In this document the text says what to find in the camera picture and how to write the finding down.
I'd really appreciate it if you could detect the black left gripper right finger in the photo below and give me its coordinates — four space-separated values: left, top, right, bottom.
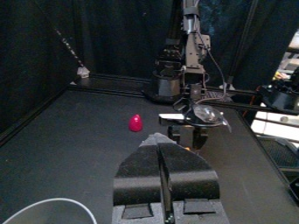
156 133 231 224

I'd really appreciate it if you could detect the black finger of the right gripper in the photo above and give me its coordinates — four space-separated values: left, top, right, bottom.
191 126 211 151
167 124 183 145

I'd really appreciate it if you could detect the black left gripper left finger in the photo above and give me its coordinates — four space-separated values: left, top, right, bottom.
112 132 164 224

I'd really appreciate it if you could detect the red toy strawberry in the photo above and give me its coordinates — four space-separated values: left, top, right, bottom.
127 114 144 133

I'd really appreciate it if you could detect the black mesh crate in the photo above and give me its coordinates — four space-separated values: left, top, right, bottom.
256 136 299 172

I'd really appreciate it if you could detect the black cloth curtain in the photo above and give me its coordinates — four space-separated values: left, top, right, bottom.
0 0 299 132

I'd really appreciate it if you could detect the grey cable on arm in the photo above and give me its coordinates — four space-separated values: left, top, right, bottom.
196 29 229 103

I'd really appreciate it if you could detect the black frame rail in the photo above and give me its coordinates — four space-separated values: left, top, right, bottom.
67 73 299 116

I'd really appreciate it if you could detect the white cable loop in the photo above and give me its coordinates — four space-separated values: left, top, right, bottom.
1 197 99 224

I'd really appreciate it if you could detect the white corner bracket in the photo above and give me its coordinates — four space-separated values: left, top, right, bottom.
76 66 91 79

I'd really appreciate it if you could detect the thin diagonal frame rod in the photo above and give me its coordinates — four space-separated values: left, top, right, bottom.
52 27 85 68

